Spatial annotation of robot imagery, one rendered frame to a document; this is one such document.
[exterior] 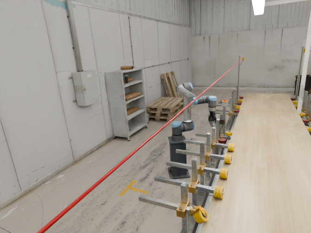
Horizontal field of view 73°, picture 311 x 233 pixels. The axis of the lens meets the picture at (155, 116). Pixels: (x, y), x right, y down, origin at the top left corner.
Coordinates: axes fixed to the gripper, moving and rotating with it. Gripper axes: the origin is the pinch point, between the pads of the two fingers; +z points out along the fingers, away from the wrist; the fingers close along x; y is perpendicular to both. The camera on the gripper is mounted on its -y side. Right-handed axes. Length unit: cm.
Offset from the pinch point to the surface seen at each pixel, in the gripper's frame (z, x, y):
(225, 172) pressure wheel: 5, 28, 92
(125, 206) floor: 101, -100, 57
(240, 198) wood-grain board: 12, 41, 110
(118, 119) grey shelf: 47, -231, -127
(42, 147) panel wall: 43, -257, 47
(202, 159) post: -1, 9, 87
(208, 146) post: -1, 9, 62
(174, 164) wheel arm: 6, -15, 91
